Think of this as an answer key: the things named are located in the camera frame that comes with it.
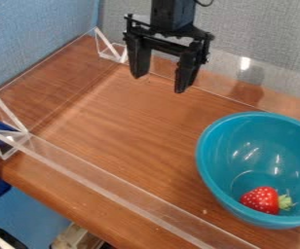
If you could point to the blue plastic bowl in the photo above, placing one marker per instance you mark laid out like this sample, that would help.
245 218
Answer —
249 150

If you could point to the red strawberry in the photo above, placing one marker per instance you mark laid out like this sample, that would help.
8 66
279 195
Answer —
265 200

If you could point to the clear acrylic barrier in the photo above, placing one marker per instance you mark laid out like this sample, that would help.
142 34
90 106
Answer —
100 147

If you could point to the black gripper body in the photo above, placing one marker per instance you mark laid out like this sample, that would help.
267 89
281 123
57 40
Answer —
168 39

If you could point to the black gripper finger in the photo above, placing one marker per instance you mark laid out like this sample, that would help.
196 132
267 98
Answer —
138 55
187 67

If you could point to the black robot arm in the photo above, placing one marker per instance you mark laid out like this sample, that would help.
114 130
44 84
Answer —
174 12

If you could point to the beige object under table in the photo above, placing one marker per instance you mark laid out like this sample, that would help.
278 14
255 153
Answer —
76 238

